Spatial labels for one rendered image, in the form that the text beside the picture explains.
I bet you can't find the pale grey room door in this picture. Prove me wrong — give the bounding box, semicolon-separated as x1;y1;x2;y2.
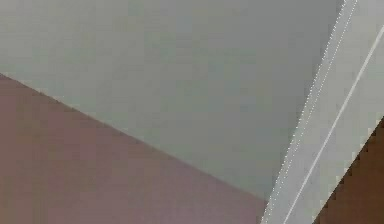
260;0;384;224

